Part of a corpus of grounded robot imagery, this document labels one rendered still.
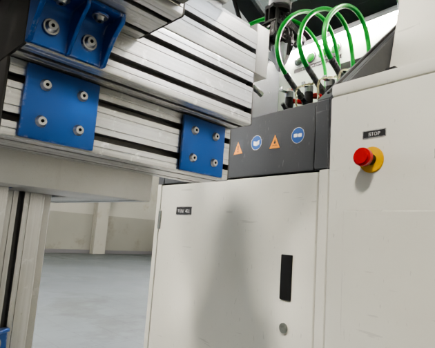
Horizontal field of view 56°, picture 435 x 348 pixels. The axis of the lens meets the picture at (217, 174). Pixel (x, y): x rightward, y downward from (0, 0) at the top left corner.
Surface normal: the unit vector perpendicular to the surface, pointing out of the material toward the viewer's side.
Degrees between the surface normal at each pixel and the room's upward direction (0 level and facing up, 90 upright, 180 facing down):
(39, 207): 90
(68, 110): 90
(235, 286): 90
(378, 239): 90
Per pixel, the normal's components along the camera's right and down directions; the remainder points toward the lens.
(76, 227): 0.70, -0.06
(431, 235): -0.77, -0.14
